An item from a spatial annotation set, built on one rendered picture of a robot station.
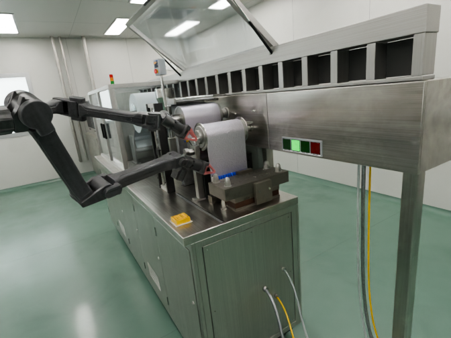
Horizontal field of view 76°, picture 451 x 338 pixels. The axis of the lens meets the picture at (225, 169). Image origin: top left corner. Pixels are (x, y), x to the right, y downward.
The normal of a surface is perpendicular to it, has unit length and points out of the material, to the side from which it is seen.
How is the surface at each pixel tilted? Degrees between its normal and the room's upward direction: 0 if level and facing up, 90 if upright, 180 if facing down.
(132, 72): 90
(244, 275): 90
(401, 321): 90
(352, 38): 90
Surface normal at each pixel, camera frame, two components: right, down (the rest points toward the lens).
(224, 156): 0.53, 0.17
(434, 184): -0.84, 0.22
